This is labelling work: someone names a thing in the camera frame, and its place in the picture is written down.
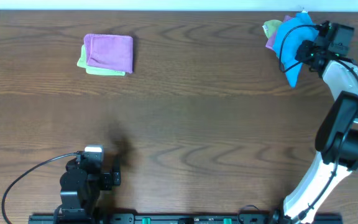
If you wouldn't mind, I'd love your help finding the blue cloth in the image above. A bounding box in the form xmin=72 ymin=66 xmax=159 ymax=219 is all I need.
xmin=273 ymin=12 xmax=318 ymax=88

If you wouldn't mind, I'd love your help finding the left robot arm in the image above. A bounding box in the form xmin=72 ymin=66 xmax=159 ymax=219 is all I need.
xmin=52 ymin=159 xmax=121 ymax=223

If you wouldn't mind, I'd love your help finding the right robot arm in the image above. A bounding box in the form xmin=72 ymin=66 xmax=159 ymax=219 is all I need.
xmin=269 ymin=21 xmax=358 ymax=223

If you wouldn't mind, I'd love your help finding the purple cloth right pile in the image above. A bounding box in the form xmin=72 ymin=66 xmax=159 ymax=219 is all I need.
xmin=265 ymin=16 xmax=293 ymax=50

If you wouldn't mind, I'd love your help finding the green cloth right pile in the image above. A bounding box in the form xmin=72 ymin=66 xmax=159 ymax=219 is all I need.
xmin=262 ymin=19 xmax=282 ymax=39

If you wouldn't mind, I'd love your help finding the folded green cloth left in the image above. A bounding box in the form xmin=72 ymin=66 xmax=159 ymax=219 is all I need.
xmin=76 ymin=45 xmax=126 ymax=76

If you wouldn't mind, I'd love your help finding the folded purple cloth left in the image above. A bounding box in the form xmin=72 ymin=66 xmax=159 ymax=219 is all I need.
xmin=83 ymin=34 xmax=134 ymax=73

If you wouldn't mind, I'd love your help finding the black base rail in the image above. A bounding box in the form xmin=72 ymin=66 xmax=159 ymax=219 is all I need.
xmin=28 ymin=213 xmax=344 ymax=224

